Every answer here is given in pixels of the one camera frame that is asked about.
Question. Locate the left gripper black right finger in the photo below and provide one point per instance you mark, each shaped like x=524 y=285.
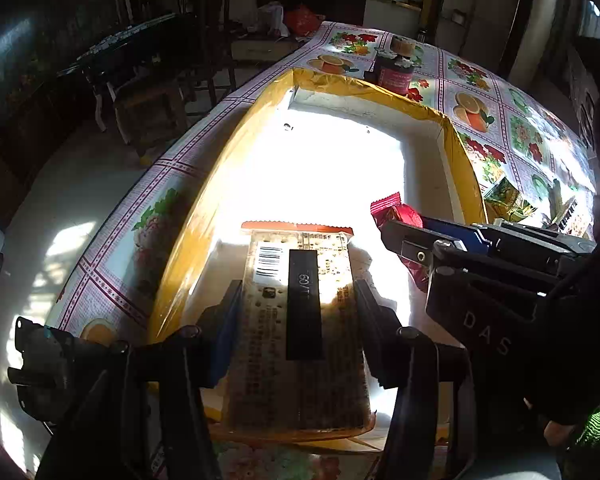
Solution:
x=382 y=343

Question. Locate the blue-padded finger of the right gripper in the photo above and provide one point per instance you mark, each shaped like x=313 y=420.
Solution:
x=471 y=237

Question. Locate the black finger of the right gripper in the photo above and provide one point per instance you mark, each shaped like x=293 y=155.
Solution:
x=434 y=247

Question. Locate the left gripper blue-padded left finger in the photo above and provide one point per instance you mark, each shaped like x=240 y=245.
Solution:
x=218 y=325

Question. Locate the green tea snack packet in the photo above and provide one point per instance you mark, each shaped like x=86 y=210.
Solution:
x=504 y=201

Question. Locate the red snack packet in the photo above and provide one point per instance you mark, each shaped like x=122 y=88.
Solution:
x=396 y=221

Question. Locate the long orange cracker pack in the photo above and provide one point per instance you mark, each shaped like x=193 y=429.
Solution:
x=300 y=324

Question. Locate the floral fruit-print tablecloth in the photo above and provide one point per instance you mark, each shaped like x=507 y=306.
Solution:
x=505 y=134

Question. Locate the yellow cardboard box tray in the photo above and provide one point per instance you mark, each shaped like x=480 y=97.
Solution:
x=319 y=149

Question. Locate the small grey electric motor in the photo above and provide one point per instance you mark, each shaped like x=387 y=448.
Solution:
x=58 y=370

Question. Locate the dark jar with pink label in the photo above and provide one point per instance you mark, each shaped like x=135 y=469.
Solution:
x=394 y=65

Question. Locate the dark wooden chair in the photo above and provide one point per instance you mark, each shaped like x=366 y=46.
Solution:
x=145 y=96

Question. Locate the red plastic bag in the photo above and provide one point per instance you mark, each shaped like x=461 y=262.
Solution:
x=302 y=22

